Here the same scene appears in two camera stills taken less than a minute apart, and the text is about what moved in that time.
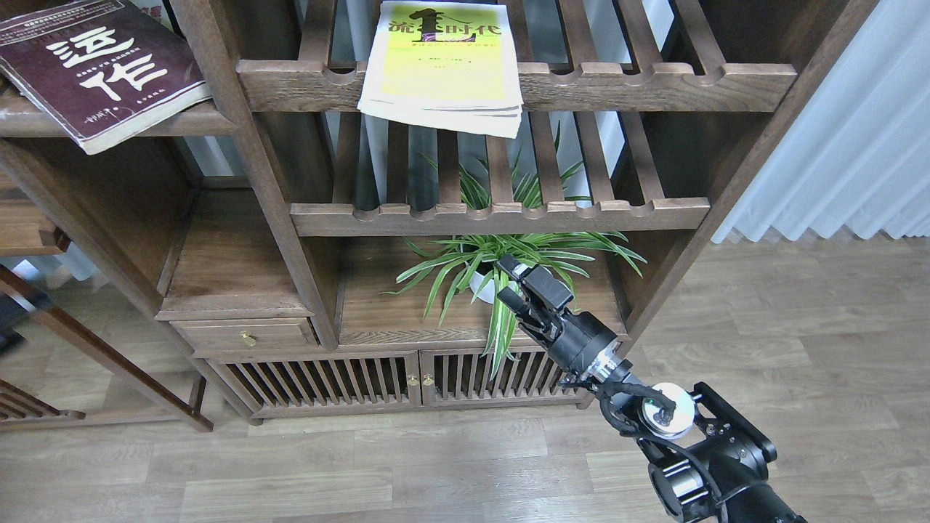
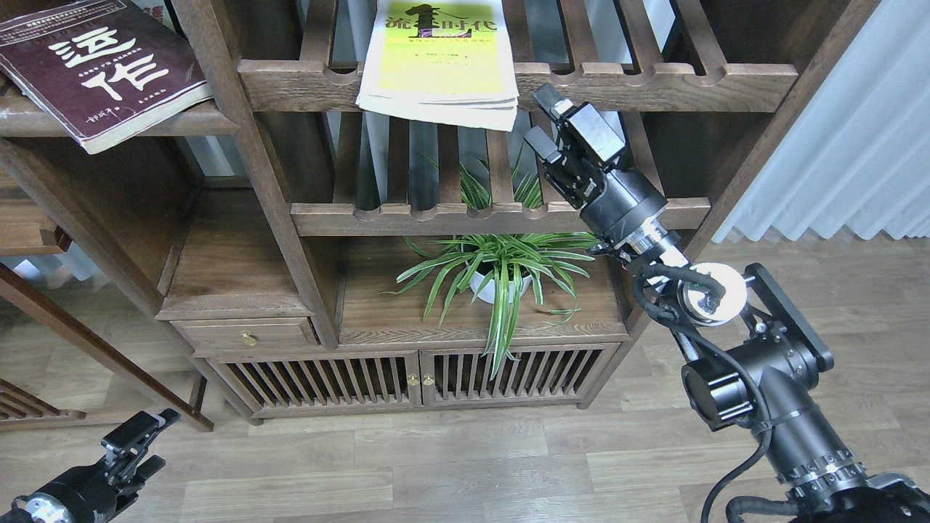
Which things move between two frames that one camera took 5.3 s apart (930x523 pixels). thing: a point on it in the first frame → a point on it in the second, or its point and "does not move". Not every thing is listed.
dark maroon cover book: x=99 y=69 does not move
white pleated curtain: x=857 y=157 does not move
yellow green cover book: x=449 y=65 does not move
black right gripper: x=580 y=341 → x=610 y=203
